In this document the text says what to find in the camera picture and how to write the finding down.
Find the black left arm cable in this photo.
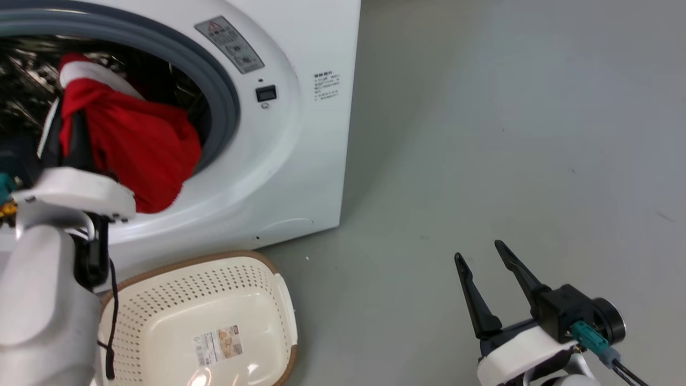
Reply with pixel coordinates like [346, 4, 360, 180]
[97, 214, 120, 381]

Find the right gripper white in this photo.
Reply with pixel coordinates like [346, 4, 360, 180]
[454, 240, 578, 386]

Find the red garment with white trim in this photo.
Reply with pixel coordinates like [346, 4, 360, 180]
[58, 52, 203, 214]

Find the right teal connector cable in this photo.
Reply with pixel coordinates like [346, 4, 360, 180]
[570, 320, 650, 386]

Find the grey warning label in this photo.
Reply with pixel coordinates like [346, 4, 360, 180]
[194, 16, 265, 75]

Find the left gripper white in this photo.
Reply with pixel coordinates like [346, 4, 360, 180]
[13, 95, 137, 222]

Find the small printed text sticker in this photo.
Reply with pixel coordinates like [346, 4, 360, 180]
[313, 70, 342, 102]

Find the left teal cable connector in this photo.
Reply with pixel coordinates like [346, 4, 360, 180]
[0, 172, 18, 219]

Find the cream perforated laundry basket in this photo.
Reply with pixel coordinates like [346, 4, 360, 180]
[98, 250, 300, 386]

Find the paper product label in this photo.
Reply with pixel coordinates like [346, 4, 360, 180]
[192, 324, 244, 367]

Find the white front-load washing machine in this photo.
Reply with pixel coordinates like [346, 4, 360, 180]
[0, 0, 362, 294]

